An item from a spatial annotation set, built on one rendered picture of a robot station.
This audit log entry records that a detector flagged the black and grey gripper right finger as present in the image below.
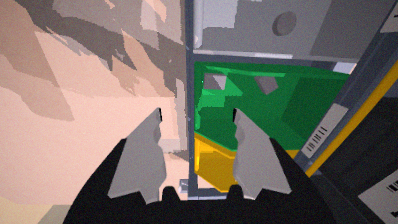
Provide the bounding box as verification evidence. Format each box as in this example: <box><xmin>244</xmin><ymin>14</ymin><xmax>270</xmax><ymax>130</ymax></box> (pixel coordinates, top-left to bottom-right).
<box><xmin>233</xmin><ymin>108</ymin><xmax>337</xmax><ymax>224</ymax></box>

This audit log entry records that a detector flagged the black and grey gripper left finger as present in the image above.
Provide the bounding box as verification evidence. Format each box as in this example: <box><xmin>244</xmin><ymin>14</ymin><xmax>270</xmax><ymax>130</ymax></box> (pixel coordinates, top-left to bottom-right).
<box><xmin>63</xmin><ymin>107</ymin><xmax>167</xmax><ymax>224</ymax></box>

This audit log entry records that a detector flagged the yellow flat bar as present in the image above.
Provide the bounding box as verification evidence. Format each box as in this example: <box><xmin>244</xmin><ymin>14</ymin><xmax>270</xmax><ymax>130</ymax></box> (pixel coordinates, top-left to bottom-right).
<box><xmin>305</xmin><ymin>60</ymin><xmax>398</xmax><ymax>177</ymax></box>

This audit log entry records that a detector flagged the grey metal block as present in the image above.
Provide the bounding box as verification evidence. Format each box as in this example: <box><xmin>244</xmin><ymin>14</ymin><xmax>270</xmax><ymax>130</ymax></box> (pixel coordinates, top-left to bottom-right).
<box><xmin>254</xmin><ymin>76</ymin><xmax>279</xmax><ymax>95</ymax></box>
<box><xmin>203</xmin><ymin>73</ymin><xmax>227</xmax><ymax>90</ymax></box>

